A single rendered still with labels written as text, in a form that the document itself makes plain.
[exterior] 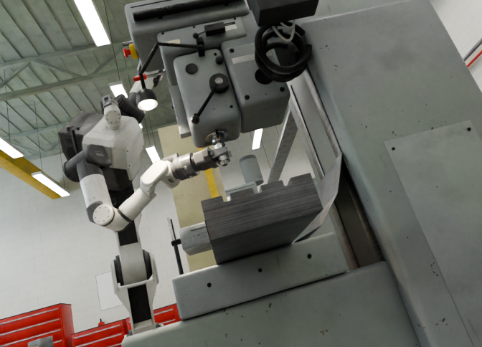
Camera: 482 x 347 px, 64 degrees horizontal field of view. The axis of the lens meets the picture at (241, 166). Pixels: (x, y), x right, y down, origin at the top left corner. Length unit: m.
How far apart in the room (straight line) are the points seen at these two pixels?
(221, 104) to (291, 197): 0.69
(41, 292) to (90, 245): 1.59
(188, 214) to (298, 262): 2.05
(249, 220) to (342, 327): 0.54
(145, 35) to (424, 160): 1.07
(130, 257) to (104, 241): 9.09
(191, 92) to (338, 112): 0.52
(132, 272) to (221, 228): 1.16
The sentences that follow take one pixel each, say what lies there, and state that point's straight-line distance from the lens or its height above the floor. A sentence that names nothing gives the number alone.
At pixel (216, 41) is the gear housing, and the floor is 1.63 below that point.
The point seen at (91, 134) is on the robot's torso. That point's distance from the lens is 1.77.
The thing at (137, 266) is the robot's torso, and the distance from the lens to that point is 1.87.
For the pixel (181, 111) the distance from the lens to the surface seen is 1.48.
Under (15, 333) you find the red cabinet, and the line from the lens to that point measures 6.54.
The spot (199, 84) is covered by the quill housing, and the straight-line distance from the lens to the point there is 1.44.
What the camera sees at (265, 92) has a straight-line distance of 1.40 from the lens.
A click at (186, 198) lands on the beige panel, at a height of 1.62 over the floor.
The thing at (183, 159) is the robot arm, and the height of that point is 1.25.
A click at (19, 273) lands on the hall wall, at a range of 11.66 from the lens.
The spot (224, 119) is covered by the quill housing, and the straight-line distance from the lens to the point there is 1.37.
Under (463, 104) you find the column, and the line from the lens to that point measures 1.45.
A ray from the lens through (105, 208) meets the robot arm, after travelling 1.48.
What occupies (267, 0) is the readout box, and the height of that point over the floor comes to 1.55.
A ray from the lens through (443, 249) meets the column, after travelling 1.24.
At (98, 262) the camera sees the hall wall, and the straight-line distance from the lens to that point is 10.92.
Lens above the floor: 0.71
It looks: 19 degrees up
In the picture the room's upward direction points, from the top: 17 degrees counter-clockwise
